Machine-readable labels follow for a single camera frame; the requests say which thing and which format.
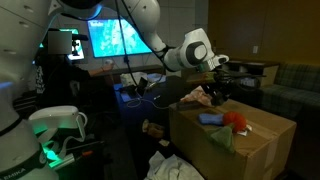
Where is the person in dark shirt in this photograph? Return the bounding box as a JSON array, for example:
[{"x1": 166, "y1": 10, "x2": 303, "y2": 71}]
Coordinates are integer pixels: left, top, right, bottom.
[{"x1": 33, "y1": 29, "x2": 91, "y2": 109}]

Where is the small wall monitor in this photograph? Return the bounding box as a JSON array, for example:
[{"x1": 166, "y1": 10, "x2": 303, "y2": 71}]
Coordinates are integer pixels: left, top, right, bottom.
[{"x1": 39, "y1": 28, "x2": 86, "y2": 61}]

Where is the operator hand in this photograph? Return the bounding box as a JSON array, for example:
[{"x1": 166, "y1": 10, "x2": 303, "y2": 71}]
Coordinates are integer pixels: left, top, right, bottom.
[{"x1": 101, "y1": 63, "x2": 115, "y2": 73}]

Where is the operator forearm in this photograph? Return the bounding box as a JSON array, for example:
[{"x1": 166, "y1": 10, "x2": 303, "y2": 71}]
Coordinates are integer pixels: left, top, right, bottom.
[{"x1": 88, "y1": 66, "x2": 104, "y2": 78}]

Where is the large wall monitor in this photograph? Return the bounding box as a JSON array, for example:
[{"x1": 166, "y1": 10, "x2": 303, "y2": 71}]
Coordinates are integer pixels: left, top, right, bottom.
[{"x1": 87, "y1": 19, "x2": 153, "y2": 59}]

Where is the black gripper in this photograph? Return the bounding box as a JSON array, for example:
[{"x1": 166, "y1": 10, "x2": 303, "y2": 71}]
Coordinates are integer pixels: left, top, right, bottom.
[{"x1": 201, "y1": 74, "x2": 233, "y2": 108}]

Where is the black camera on stand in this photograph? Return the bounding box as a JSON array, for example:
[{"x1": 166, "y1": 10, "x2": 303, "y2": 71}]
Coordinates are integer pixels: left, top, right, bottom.
[{"x1": 71, "y1": 33, "x2": 89, "y2": 56}]

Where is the green plaid sofa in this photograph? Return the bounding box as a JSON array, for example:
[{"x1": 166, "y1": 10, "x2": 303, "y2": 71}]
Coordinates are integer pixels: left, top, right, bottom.
[{"x1": 259, "y1": 63, "x2": 320, "y2": 118}]

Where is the large cardboard box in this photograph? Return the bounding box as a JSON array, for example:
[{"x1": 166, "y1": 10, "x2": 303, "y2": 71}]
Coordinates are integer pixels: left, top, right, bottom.
[{"x1": 168, "y1": 98, "x2": 298, "y2": 180}]

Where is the crumpled white towel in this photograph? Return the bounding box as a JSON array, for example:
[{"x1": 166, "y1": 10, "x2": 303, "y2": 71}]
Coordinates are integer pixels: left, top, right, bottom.
[{"x1": 144, "y1": 150, "x2": 205, "y2": 180}]

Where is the white bag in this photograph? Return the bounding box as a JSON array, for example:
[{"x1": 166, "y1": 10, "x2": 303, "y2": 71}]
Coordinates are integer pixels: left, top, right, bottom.
[{"x1": 119, "y1": 71, "x2": 148, "y2": 88}]

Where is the pink cloth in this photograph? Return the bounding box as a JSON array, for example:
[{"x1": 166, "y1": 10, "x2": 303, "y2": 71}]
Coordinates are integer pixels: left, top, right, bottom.
[{"x1": 180, "y1": 85, "x2": 214, "y2": 108}]

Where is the wooden cabinet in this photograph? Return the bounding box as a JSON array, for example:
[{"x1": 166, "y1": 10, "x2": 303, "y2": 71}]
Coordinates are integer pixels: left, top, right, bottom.
[{"x1": 219, "y1": 59, "x2": 280, "y2": 88}]

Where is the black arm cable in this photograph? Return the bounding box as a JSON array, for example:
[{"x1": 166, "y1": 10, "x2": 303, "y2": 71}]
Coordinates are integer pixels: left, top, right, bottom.
[{"x1": 114, "y1": 0, "x2": 158, "y2": 88}]

